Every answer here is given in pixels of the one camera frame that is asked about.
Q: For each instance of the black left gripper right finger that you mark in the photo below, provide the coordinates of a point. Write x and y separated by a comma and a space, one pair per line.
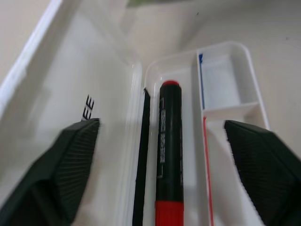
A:
265, 169

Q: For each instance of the black marker with red cap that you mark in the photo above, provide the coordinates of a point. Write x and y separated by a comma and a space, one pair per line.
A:
169, 153

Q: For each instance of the white plastic pencil case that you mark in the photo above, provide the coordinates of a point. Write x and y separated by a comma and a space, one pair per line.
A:
211, 117

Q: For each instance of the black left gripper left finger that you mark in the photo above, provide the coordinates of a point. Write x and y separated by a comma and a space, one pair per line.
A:
54, 169

